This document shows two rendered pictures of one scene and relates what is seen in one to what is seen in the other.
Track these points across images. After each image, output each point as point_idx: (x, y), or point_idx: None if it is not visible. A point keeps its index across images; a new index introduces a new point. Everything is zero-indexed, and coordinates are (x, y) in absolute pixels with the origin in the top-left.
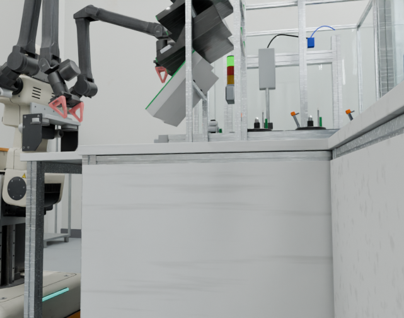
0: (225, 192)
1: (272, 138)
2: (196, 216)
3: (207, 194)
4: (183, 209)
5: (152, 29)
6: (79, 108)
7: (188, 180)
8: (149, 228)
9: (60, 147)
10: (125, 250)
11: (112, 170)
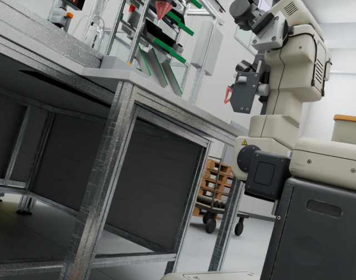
0: (147, 145)
1: None
2: (155, 159)
3: (153, 148)
4: (160, 157)
5: None
6: (229, 91)
7: (163, 144)
8: (171, 169)
9: (251, 105)
10: (178, 183)
11: (195, 146)
